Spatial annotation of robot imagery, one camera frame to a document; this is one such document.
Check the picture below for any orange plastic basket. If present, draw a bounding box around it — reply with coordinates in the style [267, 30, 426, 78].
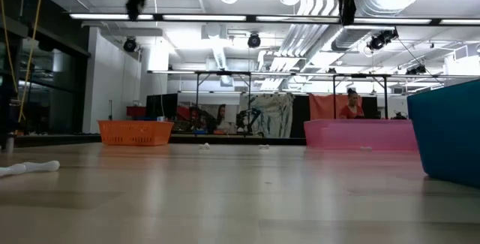
[97, 119, 175, 147]

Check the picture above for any white ceiling light strip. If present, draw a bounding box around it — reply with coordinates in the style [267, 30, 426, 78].
[354, 18, 432, 26]
[440, 19, 480, 26]
[70, 13, 155, 21]
[256, 15, 341, 23]
[163, 14, 248, 22]

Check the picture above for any black monitor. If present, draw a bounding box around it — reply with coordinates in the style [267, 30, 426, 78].
[145, 92, 179, 119]

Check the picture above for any orange cloth screen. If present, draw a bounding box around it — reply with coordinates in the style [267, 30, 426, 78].
[309, 93, 363, 121]

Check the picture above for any person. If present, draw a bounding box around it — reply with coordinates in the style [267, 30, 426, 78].
[339, 88, 365, 120]
[214, 103, 232, 134]

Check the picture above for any red box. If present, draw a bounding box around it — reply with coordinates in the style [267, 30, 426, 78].
[126, 105, 147, 117]

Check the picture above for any black curtain panel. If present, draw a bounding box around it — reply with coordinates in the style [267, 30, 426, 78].
[292, 95, 311, 139]

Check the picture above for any painted white tarp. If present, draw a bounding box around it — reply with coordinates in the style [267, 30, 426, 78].
[238, 92, 296, 139]

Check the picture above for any pink plastic bin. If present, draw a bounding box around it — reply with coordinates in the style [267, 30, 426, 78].
[304, 119, 419, 152]

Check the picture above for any blue plastic bin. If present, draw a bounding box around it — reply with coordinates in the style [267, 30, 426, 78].
[407, 80, 480, 189]

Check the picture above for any silver metal cylinder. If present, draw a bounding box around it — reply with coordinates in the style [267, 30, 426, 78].
[4, 133, 16, 154]

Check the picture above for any black ceiling camera rig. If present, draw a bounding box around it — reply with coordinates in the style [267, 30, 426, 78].
[367, 28, 399, 52]

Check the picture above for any black metal station frame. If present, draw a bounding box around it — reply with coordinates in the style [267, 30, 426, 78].
[194, 70, 252, 136]
[332, 73, 389, 121]

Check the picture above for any yellow cable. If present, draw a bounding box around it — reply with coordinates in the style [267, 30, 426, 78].
[0, 0, 46, 123]

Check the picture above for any black aluminium table frame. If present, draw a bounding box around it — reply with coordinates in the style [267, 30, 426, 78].
[14, 134, 307, 147]

